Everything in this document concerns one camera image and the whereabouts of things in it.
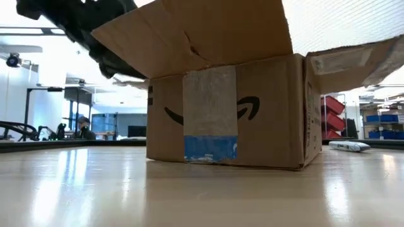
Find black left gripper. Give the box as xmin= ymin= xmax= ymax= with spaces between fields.
xmin=68 ymin=30 xmax=148 ymax=80

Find brown cardboard shipping box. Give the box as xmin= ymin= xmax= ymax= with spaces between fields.
xmin=90 ymin=0 xmax=404 ymax=172

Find black monitor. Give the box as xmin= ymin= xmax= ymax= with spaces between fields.
xmin=128 ymin=125 xmax=148 ymax=139

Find person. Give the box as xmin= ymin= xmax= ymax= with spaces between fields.
xmin=77 ymin=116 xmax=97 ymax=141

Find red storage bins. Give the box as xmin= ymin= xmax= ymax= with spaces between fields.
xmin=321 ymin=95 xmax=346 ymax=140

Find black bin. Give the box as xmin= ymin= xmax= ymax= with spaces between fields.
xmin=342 ymin=118 xmax=359 ymax=139

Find grey white handheld device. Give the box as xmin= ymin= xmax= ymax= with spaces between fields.
xmin=328 ymin=140 xmax=372 ymax=153

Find blue storage bins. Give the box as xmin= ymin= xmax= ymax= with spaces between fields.
xmin=365 ymin=113 xmax=404 ymax=141

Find black overhead frame beam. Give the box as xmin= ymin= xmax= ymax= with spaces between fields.
xmin=0 ymin=27 xmax=66 ymax=36

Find black ceiling camera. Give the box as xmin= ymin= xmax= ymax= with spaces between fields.
xmin=5 ymin=52 xmax=21 ymax=69

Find black curved cable loop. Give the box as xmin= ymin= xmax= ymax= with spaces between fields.
xmin=0 ymin=120 xmax=40 ymax=142

